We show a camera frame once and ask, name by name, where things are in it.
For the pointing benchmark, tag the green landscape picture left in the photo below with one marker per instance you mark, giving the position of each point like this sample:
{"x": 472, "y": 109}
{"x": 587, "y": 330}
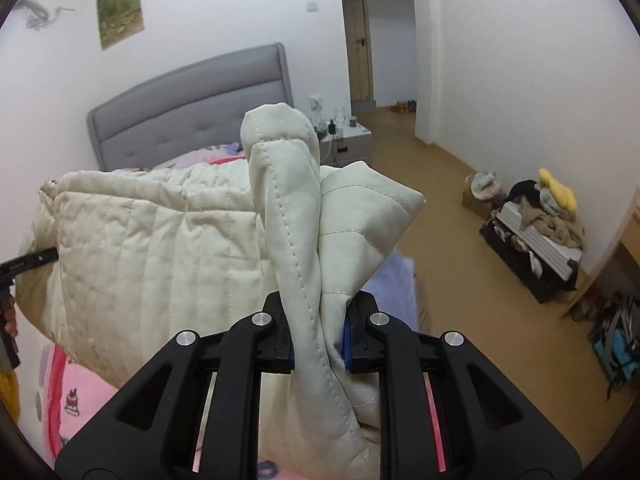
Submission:
{"x": 118, "y": 20}

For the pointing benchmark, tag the yellow sleeve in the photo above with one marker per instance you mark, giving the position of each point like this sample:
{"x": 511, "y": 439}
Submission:
{"x": 10, "y": 394}

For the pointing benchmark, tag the grey upholstered headboard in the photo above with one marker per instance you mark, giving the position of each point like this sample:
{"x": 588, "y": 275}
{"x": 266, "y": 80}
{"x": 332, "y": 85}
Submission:
{"x": 187, "y": 109}

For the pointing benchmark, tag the white bedside table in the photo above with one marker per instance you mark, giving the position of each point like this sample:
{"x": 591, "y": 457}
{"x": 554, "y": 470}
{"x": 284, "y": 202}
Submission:
{"x": 355, "y": 144}

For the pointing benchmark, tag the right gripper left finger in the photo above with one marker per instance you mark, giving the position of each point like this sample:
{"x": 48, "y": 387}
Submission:
{"x": 228, "y": 371}

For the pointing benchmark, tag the blue black backpack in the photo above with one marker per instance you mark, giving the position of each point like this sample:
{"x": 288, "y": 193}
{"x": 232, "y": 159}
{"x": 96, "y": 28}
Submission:
{"x": 615, "y": 340}

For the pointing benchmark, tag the left hand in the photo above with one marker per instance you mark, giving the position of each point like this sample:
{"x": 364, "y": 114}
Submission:
{"x": 10, "y": 317}

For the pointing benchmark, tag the cream quilted jacket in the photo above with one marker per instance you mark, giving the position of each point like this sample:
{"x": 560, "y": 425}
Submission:
{"x": 240, "y": 259}

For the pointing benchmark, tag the cardboard box with clothes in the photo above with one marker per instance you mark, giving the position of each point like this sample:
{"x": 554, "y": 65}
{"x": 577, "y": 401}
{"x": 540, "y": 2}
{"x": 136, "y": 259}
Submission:
{"x": 482, "y": 193}

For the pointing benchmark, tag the pink patterned blanket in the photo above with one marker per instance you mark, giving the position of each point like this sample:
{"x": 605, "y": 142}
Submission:
{"x": 75, "y": 399}

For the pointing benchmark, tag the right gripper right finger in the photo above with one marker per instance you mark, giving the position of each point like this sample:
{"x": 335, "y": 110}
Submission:
{"x": 375, "y": 342}

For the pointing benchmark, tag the open suitcase with clothes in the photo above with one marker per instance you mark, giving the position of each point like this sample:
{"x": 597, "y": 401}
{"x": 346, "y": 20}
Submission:
{"x": 535, "y": 230}

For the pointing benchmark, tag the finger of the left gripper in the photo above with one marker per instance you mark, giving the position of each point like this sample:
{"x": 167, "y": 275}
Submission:
{"x": 30, "y": 261}

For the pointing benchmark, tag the purple folded garment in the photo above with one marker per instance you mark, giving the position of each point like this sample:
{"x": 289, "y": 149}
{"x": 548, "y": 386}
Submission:
{"x": 394, "y": 288}

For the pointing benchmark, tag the wooden door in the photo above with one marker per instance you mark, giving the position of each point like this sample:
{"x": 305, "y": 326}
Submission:
{"x": 358, "y": 50}

